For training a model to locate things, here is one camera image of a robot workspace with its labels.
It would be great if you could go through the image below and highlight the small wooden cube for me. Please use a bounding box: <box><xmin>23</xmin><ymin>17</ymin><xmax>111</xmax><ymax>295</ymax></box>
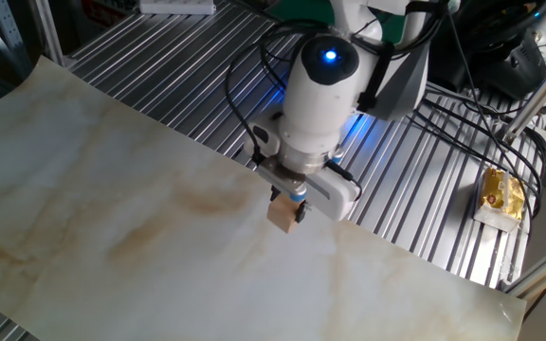
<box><xmin>266</xmin><ymin>193</ymin><xmax>302</xmax><ymax>235</ymax></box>

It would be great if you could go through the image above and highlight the silver wrist camera blue cap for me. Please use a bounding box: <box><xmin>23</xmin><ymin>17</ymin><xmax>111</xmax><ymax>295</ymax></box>
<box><xmin>257</xmin><ymin>158</ymin><xmax>309</xmax><ymax>204</ymax></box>

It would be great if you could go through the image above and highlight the yellow snack packet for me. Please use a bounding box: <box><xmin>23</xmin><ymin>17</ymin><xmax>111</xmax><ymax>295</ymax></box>
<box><xmin>472</xmin><ymin>166</ymin><xmax>526</xmax><ymax>233</ymax></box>

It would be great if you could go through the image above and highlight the aluminium frame post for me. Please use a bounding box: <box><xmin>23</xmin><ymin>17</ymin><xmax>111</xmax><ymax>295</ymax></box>
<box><xmin>30</xmin><ymin>0</ymin><xmax>66</xmax><ymax>68</ymax></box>
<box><xmin>500</xmin><ymin>40</ymin><xmax>546</xmax><ymax>143</ymax></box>

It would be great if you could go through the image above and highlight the aluminium frame beam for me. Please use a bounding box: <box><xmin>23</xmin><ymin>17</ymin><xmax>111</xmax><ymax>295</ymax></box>
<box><xmin>502</xmin><ymin>243</ymin><xmax>546</xmax><ymax>300</ymax></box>

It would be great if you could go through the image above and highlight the red labelled box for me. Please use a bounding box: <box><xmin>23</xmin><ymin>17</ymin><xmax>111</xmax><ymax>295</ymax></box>
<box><xmin>82</xmin><ymin>0</ymin><xmax>139</xmax><ymax>28</ymax></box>

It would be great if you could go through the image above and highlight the black racing wheel controller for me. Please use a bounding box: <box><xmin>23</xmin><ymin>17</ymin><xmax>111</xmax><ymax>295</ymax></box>
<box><xmin>436</xmin><ymin>0</ymin><xmax>546</xmax><ymax>101</ymax></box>

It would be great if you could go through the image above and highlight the blue-grey slotted shelf rack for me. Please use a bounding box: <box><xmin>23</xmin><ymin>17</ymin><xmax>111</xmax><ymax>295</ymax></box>
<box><xmin>0</xmin><ymin>0</ymin><xmax>35</xmax><ymax>82</ymax></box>

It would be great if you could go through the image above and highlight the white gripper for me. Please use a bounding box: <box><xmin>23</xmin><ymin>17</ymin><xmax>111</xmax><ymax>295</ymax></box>
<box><xmin>246</xmin><ymin>112</ymin><xmax>363</xmax><ymax>224</ymax></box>

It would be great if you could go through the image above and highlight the marble pattern mat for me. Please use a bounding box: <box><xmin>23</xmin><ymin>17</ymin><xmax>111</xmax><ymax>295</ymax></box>
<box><xmin>0</xmin><ymin>55</ymin><xmax>528</xmax><ymax>341</ymax></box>

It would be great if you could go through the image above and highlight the white power strip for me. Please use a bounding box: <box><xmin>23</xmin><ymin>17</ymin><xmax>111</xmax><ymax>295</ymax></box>
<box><xmin>138</xmin><ymin>0</ymin><xmax>217</xmax><ymax>15</ymax></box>

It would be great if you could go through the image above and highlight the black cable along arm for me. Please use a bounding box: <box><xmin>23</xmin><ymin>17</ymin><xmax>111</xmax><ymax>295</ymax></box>
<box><xmin>224</xmin><ymin>0</ymin><xmax>449</xmax><ymax>200</ymax></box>

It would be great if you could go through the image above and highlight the black cable bundle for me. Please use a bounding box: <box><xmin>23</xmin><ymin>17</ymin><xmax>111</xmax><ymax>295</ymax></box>
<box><xmin>412</xmin><ymin>82</ymin><xmax>546</xmax><ymax>228</ymax></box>

